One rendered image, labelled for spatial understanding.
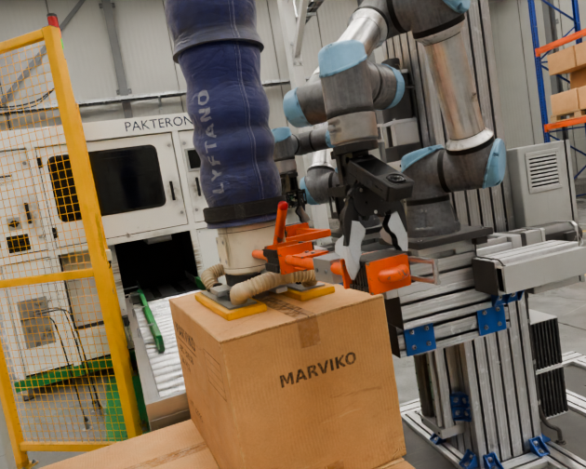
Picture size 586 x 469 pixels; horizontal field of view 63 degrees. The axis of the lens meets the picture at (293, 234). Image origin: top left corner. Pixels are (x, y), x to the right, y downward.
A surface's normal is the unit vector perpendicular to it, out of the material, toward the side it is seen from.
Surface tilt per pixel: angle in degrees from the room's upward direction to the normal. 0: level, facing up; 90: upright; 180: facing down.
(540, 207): 90
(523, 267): 90
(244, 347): 90
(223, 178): 74
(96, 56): 90
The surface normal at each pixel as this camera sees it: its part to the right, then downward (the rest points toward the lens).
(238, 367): 0.41, 0.02
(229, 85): 0.16, -0.10
